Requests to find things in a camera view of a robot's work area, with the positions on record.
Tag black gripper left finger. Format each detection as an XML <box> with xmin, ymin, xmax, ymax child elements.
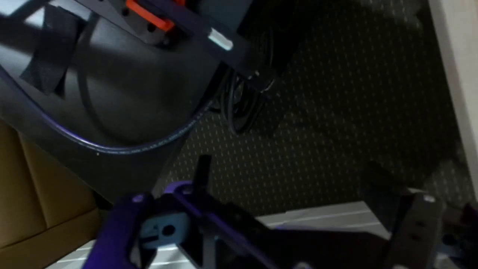
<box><xmin>86</xmin><ymin>154</ymin><xmax>281</xmax><ymax>269</ymax></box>

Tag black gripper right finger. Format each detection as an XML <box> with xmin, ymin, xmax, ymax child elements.
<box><xmin>365</xmin><ymin>161</ymin><xmax>446</xmax><ymax>269</ymax></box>

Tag black robot table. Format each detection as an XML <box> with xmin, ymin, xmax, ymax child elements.
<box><xmin>0</xmin><ymin>0</ymin><xmax>260</xmax><ymax>203</ymax></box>

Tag orange black bar clamp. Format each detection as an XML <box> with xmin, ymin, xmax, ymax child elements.
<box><xmin>123</xmin><ymin>0</ymin><xmax>189</xmax><ymax>33</ymax></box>

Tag long thin dark cable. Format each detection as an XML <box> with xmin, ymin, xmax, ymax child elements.
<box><xmin>0</xmin><ymin>64</ymin><xmax>219</xmax><ymax>157</ymax></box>

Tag black cable bundle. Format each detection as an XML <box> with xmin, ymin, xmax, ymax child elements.
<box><xmin>217</xmin><ymin>24</ymin><xmax>284</xmax><ymax>137</ymax></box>

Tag black strap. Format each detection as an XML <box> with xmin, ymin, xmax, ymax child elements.
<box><xmin>18</xmin><ymin>7</ymin><xmax>78</xmax><ymax>97</ymax></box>

